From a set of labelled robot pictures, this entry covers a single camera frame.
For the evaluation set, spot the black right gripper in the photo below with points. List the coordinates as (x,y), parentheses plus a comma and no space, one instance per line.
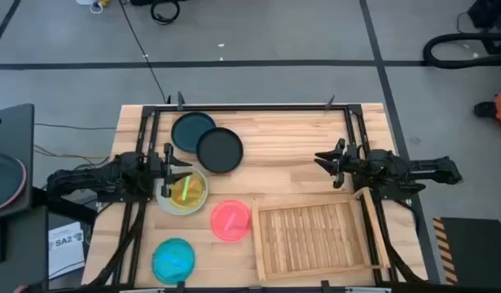
(348,163)

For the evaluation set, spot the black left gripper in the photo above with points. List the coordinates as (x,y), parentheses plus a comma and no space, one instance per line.
(156,169)

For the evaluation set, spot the yellow-green translucent plate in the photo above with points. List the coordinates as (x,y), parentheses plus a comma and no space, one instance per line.
(195,195)

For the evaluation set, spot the pale grey plate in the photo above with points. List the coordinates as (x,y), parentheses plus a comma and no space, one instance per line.
(162,199)

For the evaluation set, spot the dark teal plate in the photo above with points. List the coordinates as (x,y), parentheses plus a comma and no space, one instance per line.
(185,132)

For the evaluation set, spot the black plate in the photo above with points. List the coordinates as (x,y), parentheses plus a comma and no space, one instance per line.
(219,150)

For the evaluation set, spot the pink translucent plate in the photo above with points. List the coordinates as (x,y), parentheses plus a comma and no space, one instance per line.
(230,221)

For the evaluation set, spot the cyan translucent plate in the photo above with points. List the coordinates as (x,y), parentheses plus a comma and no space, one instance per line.
(173,262)

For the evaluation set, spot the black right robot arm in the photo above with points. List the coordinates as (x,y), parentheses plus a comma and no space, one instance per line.
(396,167)

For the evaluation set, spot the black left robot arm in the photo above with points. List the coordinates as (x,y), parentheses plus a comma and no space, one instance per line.
(111,175)

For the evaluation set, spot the wooden slatted plate shelf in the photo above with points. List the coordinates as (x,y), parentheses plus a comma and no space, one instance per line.
(307,236)

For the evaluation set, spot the white SA2 paper booklet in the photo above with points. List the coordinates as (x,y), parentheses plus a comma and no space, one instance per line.
(67,248)

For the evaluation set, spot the black side cart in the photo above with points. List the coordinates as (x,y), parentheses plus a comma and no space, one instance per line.
(11,130)

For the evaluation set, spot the dark round red-rimmed plate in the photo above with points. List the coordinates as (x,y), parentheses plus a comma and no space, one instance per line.
(3,179)

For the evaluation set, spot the black equipment case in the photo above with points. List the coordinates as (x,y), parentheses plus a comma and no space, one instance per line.
(492,12)

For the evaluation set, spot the black frame clamp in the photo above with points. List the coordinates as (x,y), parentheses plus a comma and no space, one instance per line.
(180,101)

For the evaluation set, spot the black metal table frame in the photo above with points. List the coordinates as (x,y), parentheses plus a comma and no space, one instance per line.
(254,108)

